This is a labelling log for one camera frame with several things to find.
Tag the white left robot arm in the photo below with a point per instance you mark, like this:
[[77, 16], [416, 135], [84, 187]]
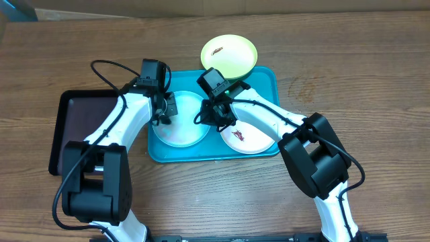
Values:
[[96, 186]]

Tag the white plate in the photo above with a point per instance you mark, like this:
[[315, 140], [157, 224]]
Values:
[[245, 138]]

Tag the black water tray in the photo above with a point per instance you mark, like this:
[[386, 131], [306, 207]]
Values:
[[80, 113]]

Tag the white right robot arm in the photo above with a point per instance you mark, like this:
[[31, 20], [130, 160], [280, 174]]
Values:
[[313, 154]]

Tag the yellow-green plate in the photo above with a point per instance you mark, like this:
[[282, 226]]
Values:
[[234, 56]]

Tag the cardboard backdrop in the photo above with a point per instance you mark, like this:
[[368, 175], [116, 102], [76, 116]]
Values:
[[204, 8]]

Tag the light blue plate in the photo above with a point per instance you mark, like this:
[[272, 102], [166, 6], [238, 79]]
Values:
[[182, 132]]

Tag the blue plastic tray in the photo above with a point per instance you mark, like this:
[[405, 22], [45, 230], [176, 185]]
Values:
[[211, 147]]

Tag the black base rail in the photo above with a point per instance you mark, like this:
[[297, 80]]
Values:
[[299, 237]]

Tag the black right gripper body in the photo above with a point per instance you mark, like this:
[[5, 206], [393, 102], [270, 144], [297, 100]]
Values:
[[211, 116]]

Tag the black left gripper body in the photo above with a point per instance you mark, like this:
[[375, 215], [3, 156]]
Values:
[[169, 107]]

